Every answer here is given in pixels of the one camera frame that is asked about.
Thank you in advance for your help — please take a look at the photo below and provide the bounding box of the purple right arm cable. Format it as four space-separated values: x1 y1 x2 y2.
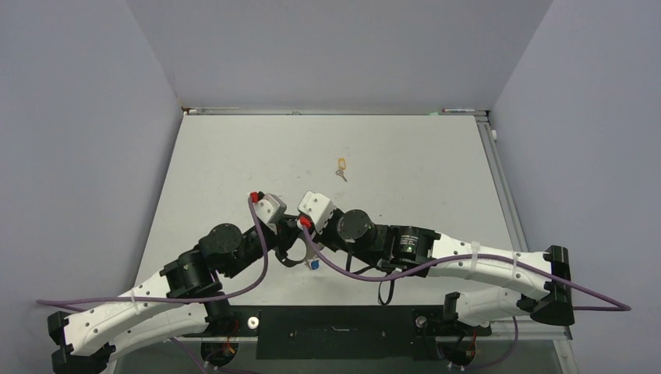
298 217 632 312

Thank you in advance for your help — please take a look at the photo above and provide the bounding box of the silver key with yellow tag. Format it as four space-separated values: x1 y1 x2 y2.
335 169 348 182

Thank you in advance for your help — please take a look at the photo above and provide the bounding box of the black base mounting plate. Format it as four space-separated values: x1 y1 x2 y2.
197 305 492 361

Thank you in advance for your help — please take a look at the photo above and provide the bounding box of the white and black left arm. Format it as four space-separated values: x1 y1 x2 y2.
47 214 300 373

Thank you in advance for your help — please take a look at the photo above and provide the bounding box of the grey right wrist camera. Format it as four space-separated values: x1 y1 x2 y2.
298 190 336 233

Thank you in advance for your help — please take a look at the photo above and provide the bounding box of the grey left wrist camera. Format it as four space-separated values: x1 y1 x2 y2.
255 193 287 227

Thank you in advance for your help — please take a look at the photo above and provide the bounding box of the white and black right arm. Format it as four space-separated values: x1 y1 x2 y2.
297 210 575 333

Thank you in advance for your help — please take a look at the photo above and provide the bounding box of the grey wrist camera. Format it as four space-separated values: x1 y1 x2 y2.
298 190 336 233
255 193 287 227

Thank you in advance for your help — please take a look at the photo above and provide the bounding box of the large metal keyring organizer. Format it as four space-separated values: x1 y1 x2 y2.
275 236 318 270

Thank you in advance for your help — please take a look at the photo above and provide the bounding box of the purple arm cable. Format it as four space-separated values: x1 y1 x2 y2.
36 192 270 311
298 217 632 312

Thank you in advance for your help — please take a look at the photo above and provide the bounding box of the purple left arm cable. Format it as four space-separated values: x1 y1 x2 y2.
36 192 270 311

